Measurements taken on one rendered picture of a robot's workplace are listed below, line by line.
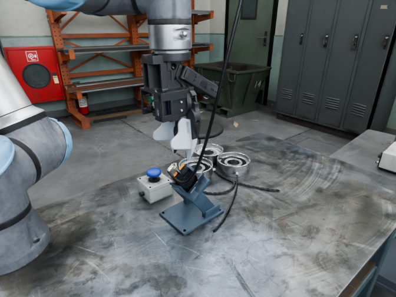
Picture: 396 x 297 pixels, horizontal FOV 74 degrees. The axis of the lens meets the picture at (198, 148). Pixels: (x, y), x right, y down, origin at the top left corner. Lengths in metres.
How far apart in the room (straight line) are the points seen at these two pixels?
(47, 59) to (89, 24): 0.84
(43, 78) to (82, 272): 3.70
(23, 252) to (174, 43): 0.48
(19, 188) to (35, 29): 3.82
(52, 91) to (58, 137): 3.52
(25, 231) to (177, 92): 0.40
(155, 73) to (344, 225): 0.54
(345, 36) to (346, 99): 0.68
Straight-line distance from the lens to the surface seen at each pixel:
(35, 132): 0.66
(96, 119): 4.00
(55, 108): 4.47
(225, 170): 0.82
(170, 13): 0.47
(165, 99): 0.47
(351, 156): 1.41
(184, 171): 0.59
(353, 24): 3.49
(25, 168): 0.61
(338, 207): 0.78
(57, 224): 0.73
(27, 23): 4.34
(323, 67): 3.61
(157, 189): 0.71
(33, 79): 4.15
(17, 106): 0.67
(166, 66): 0.48
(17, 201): 0.61
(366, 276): 1.02
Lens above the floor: 1.22
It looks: 25 degrees down
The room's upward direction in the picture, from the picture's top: straight up
